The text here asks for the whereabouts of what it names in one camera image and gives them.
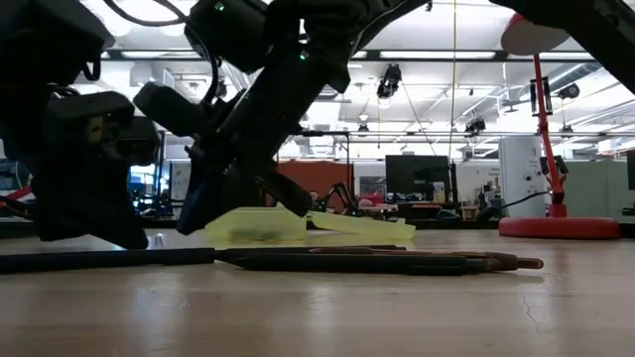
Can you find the brown pen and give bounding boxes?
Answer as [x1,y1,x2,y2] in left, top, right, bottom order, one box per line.
[308,246,545,272]

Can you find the black overhead frame beam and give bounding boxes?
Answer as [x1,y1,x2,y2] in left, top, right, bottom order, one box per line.
[98,48,602,63]

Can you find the translucent yellow-green supply box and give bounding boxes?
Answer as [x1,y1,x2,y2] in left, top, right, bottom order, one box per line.
[204,206,417,243]

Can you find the red lamp stand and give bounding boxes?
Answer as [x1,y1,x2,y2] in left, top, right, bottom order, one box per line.
[498,13,621,241]

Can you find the black power cable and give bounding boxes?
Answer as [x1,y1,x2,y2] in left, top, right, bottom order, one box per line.
[478,190,552,222]

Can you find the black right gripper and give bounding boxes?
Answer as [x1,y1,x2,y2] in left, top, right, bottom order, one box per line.
[176,39,318,237]

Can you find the black monitor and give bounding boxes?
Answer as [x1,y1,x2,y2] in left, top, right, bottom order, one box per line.
[385,155,450,202]

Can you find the thin black pen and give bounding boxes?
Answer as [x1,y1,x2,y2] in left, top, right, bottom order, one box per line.
[213,244,408,262]

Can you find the white column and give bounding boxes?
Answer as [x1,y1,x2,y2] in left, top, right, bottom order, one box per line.
[498,136,547,218]

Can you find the long black pen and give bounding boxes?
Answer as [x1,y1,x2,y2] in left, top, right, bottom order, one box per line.
[0,247,216,275]

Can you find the thick black pen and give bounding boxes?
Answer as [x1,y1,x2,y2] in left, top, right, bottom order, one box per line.
[228,252,497,278]

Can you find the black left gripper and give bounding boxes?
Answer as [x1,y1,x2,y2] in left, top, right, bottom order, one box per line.
[32,90,150,250]

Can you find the white patterned partition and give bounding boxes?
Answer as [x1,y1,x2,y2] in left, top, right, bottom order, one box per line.
[168,161,192,199]

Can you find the orange partition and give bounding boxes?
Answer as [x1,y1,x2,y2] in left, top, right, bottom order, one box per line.
[275,161,354,199]

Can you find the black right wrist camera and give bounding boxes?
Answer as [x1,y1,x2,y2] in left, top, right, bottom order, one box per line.
[132,81,209,138]

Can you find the green partition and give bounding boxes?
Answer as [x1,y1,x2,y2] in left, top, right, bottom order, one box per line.
[563,159,635,224]

